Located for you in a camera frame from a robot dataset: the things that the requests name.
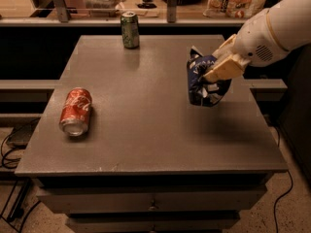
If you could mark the colourful snack bag on shelf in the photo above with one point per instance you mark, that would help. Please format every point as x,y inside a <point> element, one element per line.
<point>233,8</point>

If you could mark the grey drawer cabinet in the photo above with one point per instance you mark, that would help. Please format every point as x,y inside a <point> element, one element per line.
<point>147,145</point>

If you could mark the blue kettle chip bag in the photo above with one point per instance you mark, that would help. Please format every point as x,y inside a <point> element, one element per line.
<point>202,92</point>

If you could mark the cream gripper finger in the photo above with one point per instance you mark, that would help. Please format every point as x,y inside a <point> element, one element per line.
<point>226,49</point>
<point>230,67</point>

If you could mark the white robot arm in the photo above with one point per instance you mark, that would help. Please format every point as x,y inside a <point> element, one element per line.
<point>291,23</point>

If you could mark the red coca-cola can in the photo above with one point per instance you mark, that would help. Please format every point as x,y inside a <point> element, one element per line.
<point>74,119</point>

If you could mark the green soda can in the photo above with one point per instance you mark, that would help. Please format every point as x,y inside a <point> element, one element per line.
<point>130,30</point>

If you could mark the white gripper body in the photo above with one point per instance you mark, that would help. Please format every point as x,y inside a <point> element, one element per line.
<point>256,43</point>

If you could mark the clear plastic container on shelf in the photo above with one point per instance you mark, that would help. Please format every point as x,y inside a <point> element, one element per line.
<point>102,8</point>

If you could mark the black power adapter box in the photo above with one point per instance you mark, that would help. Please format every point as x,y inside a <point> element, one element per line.
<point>20,136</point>

